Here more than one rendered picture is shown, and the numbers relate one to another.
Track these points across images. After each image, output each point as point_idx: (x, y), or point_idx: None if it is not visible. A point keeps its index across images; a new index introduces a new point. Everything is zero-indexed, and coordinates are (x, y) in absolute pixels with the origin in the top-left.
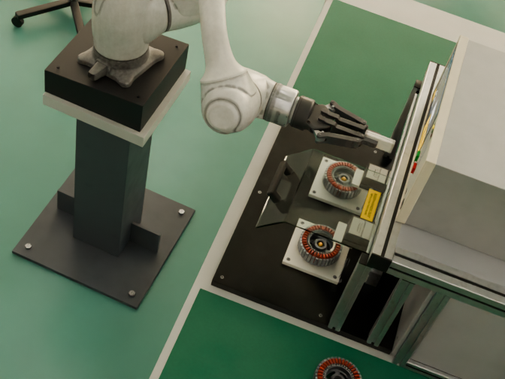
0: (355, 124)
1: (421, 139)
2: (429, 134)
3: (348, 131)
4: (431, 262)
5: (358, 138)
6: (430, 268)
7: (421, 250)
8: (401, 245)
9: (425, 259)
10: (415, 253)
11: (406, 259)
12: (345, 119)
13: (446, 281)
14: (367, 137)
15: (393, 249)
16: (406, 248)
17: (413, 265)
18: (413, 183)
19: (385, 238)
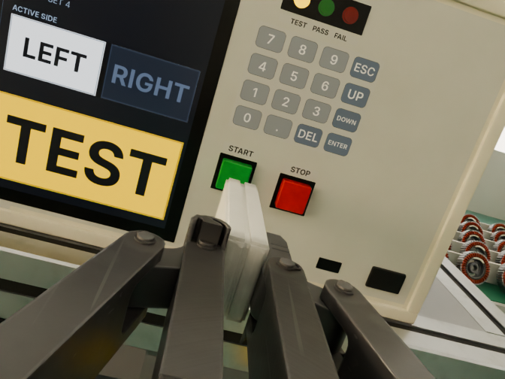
0: (203, 283)
1: (98, 171)
2: (267, 53)
3: (319, 328)
4: (443, 280)
5: (338, 283)
6: (459, 285)
7: (434, 289)
8: (470, 321)
9: (451, 287)
10: (455, 299)
11: (492, 318)
12: (184, 338)
13: (458, 269)
14: (267, 259)
15: (502, 338)
16: (464, 313)
17: (491, 307)
18: (443, 168)
19: (497, 353)
